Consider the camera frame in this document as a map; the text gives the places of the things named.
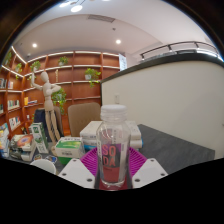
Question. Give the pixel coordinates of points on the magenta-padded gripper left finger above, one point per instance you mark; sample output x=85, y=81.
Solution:
x=76, y=171

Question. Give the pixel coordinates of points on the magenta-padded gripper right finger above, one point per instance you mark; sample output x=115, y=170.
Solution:
x=149, y=171

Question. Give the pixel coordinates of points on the clear plastic bottle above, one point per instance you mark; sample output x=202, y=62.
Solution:
x=112, y=133

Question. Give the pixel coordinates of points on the small green-white box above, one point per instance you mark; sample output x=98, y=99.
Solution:
x=68, y=146

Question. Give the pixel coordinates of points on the yellow-green striped mug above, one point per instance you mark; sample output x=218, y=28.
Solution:
x=43, y=165

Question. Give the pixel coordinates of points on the stack of white books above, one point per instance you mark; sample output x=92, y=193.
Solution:
x=89, y=131

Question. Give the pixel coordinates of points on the tall green-white carton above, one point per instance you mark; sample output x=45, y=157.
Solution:
x=39, y=136

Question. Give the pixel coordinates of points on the stack of dark books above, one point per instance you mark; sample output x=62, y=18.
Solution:
x=24, y=145

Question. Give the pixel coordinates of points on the wooden artist mannequin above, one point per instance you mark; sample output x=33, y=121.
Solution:
x=48, y=96

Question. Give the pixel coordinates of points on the orange wooden shelf unit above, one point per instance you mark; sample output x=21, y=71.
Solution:
x=80, y=86

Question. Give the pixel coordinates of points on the recessed ceiling light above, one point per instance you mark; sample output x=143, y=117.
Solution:
x=34, y=45
x=118, y=41

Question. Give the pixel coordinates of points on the ceiling air vent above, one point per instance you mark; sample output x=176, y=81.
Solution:
x=101, y=18

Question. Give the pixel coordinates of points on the multi-bulb ceiling lamp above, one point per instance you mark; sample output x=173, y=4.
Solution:
x=76, y=8

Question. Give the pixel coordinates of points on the white wall switch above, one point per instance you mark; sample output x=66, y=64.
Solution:
x=117, y=98

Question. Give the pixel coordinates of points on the black curtain rail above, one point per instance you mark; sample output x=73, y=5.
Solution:
x=180, y=45

